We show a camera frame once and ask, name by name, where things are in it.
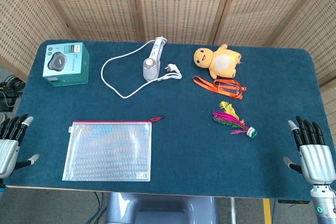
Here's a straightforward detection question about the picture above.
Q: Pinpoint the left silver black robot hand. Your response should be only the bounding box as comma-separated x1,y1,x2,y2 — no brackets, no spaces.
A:
0,114,40,180

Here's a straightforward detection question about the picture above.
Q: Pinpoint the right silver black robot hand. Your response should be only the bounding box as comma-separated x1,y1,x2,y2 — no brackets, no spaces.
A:
282,115,336,185

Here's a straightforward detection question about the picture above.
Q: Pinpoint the clear zipper mesh pouch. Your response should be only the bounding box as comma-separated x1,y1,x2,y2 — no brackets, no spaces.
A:
62,115,165,182

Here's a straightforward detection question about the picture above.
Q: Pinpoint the colourful feather shuttlecock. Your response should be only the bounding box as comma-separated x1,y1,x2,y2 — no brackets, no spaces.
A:
212,101,258,139

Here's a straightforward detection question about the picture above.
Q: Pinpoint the white table leg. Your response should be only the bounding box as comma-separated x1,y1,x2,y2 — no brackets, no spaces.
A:
229,197,237,224

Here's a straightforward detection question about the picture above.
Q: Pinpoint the teal speaker product box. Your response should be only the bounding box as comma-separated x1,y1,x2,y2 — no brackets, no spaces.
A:
42,42,90,88

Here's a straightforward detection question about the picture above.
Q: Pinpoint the dark blue table mat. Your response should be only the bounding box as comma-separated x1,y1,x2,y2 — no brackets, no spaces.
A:
5,39,323,201

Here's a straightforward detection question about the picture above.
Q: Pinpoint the yellow plush toy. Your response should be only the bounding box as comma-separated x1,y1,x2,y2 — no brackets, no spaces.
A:
193,44,243,80

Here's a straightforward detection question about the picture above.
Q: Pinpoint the woven bamboo folding screen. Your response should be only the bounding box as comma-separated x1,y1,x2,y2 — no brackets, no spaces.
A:
0,0,336,146

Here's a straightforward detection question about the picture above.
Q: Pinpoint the black floor cables bundle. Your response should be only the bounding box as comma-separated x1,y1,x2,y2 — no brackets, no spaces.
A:
0,74,26,112

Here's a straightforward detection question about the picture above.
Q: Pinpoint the blue floor cable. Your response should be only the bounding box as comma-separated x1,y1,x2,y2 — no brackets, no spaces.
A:
93,191,107,224

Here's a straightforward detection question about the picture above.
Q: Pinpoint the orange lanyard with badge holder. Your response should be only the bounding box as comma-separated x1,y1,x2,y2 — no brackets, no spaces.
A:
192,76,248,101

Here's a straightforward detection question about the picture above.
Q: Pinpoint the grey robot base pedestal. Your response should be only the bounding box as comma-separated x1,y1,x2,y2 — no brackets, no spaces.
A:
104,192,219,224

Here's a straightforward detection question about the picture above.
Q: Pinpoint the white corded handheld appliance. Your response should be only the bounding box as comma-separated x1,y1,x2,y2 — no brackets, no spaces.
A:
100,36,183,100

